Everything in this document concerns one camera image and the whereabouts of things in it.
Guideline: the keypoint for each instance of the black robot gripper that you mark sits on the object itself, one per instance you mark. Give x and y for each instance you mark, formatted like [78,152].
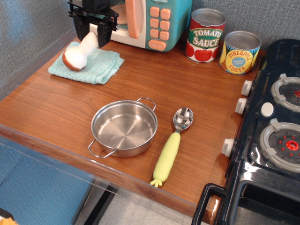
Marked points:
[97,12]

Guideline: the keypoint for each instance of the red and white plush mushroom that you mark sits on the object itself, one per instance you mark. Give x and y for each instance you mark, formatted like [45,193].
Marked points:
[76,57]

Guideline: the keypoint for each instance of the small steel pan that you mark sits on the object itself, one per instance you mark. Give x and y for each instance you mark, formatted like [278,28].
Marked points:
[123,128]

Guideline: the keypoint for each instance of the light blue folded towel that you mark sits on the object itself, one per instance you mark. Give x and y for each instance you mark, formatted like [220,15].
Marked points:
[101,66]

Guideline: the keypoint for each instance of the teal toy microwave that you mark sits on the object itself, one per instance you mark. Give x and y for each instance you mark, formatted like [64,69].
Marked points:
[151,24]

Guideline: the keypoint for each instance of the tomato sauce can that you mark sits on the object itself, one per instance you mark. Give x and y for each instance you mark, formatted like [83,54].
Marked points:
[205,31]

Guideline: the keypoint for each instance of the pineapple slices can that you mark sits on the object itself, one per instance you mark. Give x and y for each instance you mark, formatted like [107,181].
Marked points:
[239,53]

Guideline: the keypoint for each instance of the orange object at corner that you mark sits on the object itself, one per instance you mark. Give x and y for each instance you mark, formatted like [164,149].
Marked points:
[6,218]

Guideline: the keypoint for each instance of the black toy stove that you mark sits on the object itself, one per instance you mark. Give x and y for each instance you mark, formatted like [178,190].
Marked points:
[263,174]

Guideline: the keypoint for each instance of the spoon with green handle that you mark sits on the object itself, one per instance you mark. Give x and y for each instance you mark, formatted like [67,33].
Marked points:
[182,119]

